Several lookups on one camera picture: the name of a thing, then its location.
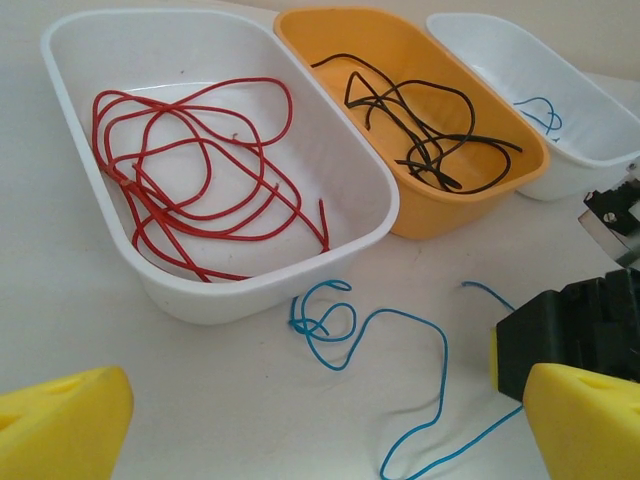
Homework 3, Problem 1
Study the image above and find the white plastic tray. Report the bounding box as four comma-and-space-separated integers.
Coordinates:
40, 7, 401, 327
425, 12, 640, 202

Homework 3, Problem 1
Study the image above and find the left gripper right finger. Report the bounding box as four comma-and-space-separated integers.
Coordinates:
522, 362, 640, 480

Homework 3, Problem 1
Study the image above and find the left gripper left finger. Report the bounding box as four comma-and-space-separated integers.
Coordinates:
0, 364, 135, 480

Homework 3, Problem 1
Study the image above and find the orange plastic tray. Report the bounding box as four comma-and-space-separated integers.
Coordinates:
273, 5, 551, 240

